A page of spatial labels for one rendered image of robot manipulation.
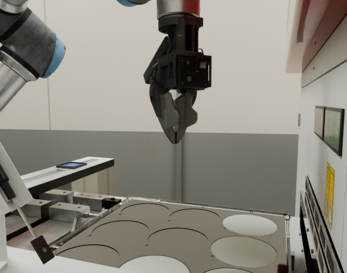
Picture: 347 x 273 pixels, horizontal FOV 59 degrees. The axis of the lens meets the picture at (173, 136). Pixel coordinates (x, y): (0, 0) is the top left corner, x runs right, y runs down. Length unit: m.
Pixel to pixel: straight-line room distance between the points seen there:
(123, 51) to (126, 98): 0.36
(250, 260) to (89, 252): 0.24
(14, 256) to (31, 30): 0.61
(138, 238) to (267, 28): 2.02
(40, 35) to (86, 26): 1.74
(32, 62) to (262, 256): 0.70
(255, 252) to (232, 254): 0.04
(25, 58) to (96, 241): 0.51
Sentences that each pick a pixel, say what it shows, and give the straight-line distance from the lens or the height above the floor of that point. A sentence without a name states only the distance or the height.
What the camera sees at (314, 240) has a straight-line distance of 0.48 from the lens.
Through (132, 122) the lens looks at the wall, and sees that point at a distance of 2.43.
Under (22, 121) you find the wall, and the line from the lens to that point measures 2.87.
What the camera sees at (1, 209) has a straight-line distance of 0.33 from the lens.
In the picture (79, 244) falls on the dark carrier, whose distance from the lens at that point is 0.55.
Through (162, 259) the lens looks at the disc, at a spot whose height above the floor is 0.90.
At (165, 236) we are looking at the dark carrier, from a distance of 0.56.
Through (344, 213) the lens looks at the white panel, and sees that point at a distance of 0.34.
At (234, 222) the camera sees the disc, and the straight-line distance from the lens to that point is 0.62.
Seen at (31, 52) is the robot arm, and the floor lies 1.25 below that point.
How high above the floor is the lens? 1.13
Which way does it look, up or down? 6 degrees down
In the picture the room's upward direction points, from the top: straight up
